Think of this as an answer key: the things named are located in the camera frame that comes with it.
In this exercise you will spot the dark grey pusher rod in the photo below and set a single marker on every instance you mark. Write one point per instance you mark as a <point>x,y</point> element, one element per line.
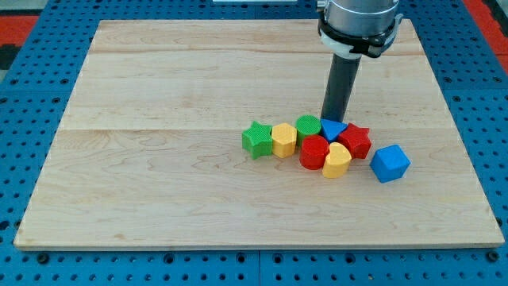
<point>342,75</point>

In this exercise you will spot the red star block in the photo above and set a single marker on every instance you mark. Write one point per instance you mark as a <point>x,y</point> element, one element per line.
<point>356,140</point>

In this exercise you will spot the blue triangle block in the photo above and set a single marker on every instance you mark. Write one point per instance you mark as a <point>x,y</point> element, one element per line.
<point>331,130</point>

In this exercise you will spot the green cylinder block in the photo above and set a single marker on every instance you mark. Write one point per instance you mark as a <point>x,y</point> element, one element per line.
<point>307,125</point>

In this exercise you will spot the blue cube block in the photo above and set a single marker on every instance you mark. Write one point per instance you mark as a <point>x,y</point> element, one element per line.
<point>389,163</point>

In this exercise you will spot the yellow hexagon block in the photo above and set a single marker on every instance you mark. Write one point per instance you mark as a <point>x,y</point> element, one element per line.
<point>284,137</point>

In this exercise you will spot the red cylinder block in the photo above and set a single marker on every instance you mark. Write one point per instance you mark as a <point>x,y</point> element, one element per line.
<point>314,150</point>

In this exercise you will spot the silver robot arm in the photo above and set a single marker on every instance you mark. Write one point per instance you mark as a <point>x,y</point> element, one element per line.
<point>355,28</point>

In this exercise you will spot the wooden board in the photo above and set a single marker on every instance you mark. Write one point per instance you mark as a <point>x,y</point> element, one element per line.
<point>148,152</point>

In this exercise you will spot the yellow heart block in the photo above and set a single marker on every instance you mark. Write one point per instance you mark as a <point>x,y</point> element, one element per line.
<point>337,161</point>

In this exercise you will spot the green star block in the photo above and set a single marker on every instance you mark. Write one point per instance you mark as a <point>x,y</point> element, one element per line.
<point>257,140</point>

